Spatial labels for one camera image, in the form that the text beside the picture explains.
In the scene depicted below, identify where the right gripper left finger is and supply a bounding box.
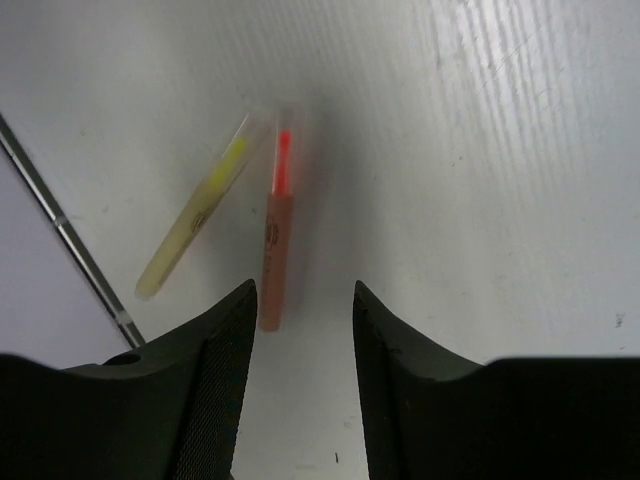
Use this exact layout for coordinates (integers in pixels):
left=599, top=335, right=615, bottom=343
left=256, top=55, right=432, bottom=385
left=1, top=280, right=257, bottom=479

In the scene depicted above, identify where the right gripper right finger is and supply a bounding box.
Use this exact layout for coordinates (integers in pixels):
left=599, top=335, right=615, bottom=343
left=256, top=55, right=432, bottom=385
left=353, top=282, right=639, bottom=479

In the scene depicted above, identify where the slim yellow highlighter pen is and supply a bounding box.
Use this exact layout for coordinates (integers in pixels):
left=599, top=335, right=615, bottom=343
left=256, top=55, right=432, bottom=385
left=135, top=112, right=271, bottom=300

